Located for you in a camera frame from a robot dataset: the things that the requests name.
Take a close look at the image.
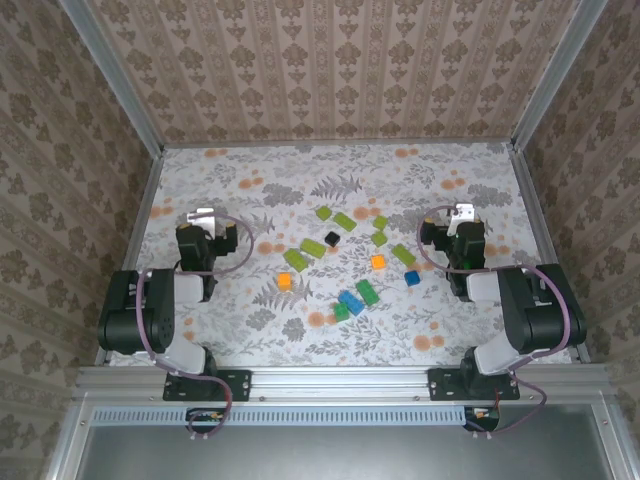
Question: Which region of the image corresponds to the green 2x4 lego brick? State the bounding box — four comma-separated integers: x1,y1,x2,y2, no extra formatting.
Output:
355,279,381,307

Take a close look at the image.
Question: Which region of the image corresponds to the blue 2x4 lego brick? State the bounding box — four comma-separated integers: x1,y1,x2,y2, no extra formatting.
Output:
337,291,367,318

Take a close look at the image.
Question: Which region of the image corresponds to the grey metal panel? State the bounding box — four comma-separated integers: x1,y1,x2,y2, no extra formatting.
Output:
44,394,640,480

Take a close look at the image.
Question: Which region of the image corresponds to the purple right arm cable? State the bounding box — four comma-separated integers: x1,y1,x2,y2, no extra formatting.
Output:
416,204,571,440

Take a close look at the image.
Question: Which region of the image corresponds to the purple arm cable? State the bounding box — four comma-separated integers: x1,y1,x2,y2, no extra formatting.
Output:
416,204,571,440
134,210,255,440

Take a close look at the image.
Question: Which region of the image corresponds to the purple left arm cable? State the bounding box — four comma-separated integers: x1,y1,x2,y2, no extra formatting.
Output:
134,210,255,440

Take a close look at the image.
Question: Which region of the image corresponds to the aluminium table side rail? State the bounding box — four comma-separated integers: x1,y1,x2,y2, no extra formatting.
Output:
94,147,166,366
507,142,594,366

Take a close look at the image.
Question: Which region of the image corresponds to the aluminium table end rail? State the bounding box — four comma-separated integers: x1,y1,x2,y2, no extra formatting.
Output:
162,139,514,150

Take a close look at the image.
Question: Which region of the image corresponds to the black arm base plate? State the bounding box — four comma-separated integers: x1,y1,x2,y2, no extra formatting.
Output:
428,368,521,403
163,368,252,403

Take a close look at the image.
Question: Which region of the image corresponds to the small wired connector board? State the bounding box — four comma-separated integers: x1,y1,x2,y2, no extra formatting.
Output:
185,407,227,435
463,405,501,434

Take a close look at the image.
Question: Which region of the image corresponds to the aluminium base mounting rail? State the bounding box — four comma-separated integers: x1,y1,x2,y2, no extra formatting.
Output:
74,363,619,402

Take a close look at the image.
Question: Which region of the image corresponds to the aluminium frame post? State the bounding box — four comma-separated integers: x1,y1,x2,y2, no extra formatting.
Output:
58,0,166,156
510,0,609,151

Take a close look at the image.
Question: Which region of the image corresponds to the grey slotted cable duct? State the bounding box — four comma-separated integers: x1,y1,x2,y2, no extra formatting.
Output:
92,405,469,427

